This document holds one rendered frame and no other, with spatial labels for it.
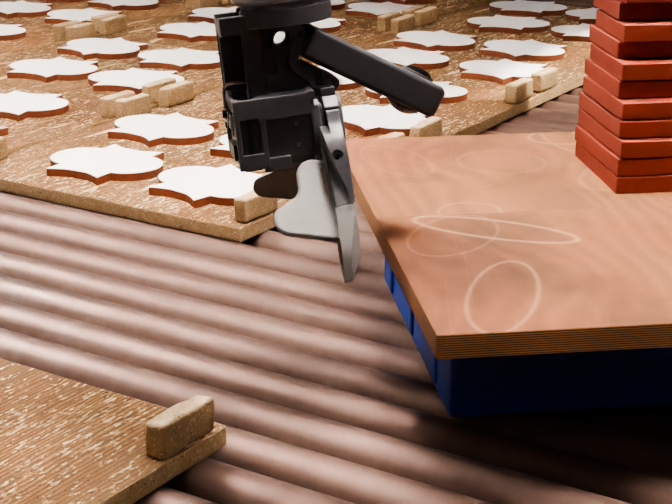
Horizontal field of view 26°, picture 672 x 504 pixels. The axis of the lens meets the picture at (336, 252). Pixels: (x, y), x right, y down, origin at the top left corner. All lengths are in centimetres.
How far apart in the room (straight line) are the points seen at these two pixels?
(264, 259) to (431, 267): 41
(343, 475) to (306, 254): 49
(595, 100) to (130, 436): 53
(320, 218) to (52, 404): 25
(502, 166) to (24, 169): 63
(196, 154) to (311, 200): 71
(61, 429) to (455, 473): 28
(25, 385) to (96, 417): 8
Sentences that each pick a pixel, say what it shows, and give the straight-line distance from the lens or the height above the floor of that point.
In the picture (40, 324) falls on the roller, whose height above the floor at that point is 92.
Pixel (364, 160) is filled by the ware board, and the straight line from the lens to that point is 135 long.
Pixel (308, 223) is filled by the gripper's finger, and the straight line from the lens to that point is 106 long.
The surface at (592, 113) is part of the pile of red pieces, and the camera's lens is 133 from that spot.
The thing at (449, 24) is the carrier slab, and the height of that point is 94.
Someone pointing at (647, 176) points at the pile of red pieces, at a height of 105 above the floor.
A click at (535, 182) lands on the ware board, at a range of 129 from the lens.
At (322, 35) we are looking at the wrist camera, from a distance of 107.
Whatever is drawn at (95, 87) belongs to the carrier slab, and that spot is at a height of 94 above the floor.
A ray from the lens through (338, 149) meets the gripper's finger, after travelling 106.
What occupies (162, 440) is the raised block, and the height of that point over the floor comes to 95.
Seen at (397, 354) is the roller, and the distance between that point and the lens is 123.
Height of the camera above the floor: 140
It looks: 19 degrees down
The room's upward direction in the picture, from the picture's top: straight up
